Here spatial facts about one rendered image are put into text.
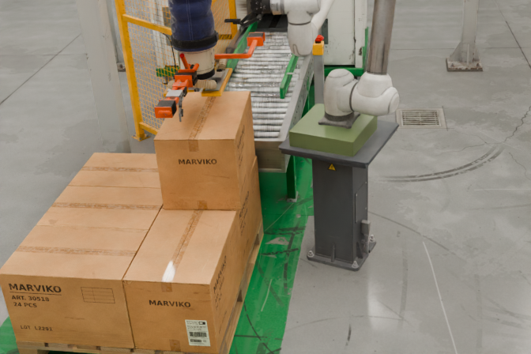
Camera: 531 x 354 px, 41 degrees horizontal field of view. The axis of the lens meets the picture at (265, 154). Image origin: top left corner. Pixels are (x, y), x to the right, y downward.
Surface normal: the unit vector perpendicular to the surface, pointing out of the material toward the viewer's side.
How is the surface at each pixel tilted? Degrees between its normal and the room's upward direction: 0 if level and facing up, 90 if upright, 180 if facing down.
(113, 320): 90
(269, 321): 0
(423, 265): 0
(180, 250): 0
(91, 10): 90
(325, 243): 90
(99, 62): 89
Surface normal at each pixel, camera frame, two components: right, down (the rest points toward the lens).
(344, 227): -0.47, 0.43
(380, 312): -0.07, -0.89
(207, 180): -0.11, 0.46
